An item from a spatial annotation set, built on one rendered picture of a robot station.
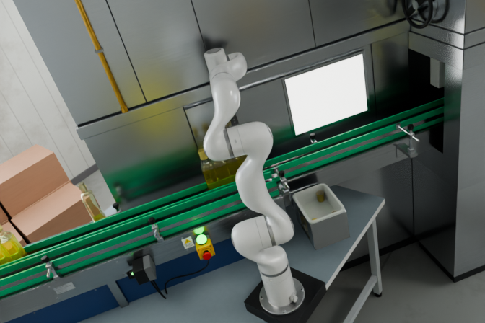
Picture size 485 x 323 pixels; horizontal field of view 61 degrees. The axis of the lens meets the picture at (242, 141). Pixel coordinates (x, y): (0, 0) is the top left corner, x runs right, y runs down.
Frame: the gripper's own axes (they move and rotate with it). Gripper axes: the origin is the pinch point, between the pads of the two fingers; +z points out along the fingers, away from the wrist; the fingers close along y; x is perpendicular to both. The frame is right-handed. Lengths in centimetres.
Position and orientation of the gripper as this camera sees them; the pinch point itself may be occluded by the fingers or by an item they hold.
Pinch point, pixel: (232, 118)
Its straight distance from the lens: 180.3
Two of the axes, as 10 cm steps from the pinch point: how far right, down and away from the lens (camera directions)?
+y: 2.4, 4.5, -8.6
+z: 2.3, 8.3, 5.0
